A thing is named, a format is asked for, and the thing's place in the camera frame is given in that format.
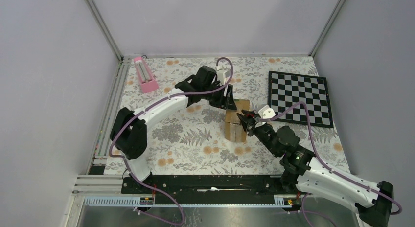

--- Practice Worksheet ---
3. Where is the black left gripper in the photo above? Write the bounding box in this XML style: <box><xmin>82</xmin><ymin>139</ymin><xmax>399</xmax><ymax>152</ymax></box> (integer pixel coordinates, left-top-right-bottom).
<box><xmin>202</xmin><ymin>82</ymin><xmax>235</xmax><ymax>111</ymax></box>

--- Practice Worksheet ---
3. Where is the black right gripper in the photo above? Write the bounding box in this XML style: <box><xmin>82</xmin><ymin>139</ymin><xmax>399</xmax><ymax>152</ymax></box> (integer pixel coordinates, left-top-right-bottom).
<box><xmin>236</xmin><ymin>109</ymin><xmax>280</xmax><ymax>157</ymax></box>

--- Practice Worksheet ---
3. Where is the brown cardboard express box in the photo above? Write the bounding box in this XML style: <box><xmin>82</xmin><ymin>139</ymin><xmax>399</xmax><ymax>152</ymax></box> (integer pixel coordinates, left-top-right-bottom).
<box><xmin>225</xmin><ymin>99</ymin><xmax>250</xmax><ymax>143</ymax></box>

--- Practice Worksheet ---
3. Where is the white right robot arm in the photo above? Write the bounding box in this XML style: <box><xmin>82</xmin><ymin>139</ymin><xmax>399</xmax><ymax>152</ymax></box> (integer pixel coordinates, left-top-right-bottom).
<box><xmin>237</xmin><ymin>110</ymin><xmax>393</xmax><ymax>227</ymax></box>

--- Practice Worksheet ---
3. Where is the black white checkerboard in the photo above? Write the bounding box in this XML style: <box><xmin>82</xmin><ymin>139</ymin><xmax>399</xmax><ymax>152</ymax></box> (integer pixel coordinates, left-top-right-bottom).
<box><xmin>268</xmin><ymin>71</ymin><xmax>334</xmax><ymax>128</ymax></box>

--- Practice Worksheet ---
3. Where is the floral table mat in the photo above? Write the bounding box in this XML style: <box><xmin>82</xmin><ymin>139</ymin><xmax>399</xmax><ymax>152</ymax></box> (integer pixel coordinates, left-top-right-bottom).
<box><xmin>103</xmin><ymin>56</ymin><xmax>351</xmax><ymax>176</ymax></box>

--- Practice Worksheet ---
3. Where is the pink metronome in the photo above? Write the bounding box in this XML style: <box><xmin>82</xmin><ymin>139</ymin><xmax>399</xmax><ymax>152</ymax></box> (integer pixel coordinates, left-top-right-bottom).
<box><xmin>133</xmin><ymin>57</ymin><xmax>159</xmax><ymax>93</ymax></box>

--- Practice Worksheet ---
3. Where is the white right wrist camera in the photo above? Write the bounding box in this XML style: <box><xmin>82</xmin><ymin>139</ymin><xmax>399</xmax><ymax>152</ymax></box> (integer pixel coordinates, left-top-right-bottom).
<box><xmin>255</xmin><ymin>104</ymin><xmax>276</xmax><ymax>119</ymax></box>

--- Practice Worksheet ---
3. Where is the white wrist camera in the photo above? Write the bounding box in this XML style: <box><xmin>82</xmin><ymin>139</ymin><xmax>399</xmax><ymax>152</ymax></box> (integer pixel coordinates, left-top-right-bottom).
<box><xmin>255</xmin><ymin>104</ymin><xmax>276</xmax><ymax>119</ymax></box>
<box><xmin>216</xmin><ymin>65</ymin><xmax>231</xmax><ymax>86</ymax></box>

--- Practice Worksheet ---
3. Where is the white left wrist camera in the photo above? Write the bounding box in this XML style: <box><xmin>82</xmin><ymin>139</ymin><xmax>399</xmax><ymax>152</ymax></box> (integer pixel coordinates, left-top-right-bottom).
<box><xmin>216</xmin><ymin>65</ymin><xmax>231</xmax><ymax>86</ymax></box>

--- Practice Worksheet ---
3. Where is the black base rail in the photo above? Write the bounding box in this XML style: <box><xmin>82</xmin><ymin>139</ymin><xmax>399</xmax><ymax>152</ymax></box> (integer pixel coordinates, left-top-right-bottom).
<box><xmin>120</xmin><ymin>174</ymin><xmax>314</xmax><ymax>206</ymax></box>

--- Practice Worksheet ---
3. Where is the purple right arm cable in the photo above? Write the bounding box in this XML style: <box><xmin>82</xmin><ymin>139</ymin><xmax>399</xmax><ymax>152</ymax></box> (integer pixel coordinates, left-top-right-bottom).
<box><xmin>259</xmin><ymin>101</ymin><xmax>403</xmax><ymax>227</ymax></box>

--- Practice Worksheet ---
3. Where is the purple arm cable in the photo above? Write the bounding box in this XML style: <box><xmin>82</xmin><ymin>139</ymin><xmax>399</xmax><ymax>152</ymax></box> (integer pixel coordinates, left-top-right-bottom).
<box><xmin>259</xmin><ymin>101</ymin><xmax>403</xmax><ymax>227</ymax></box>
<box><xmin>108</xmin><ymin>57</ymin><xmax>235</xmax><ymax>226</ymax></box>

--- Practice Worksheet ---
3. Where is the grey slotted cable duct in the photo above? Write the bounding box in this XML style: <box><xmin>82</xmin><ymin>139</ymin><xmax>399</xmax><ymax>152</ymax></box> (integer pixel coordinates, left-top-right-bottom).
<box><xmin>84</xmin><ymin>195</ymin><xmax>292</xmax><ymax>208</ymax></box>

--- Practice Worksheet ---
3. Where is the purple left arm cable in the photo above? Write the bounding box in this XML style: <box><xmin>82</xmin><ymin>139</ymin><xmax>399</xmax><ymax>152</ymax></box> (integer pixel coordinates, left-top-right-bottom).
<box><xmin>108</xmin><ymin>57</ymin><xmax>235</xmax><ymax>226</ymax></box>

